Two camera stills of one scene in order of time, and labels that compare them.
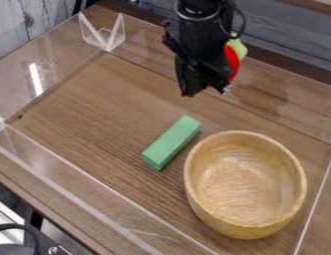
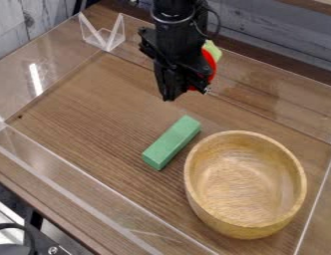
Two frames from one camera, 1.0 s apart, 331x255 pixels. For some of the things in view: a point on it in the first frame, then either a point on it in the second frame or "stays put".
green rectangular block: [171, 141] stays put
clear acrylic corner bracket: [104, 38] stays put
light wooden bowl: [245, 183] stays put
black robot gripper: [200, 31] to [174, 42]
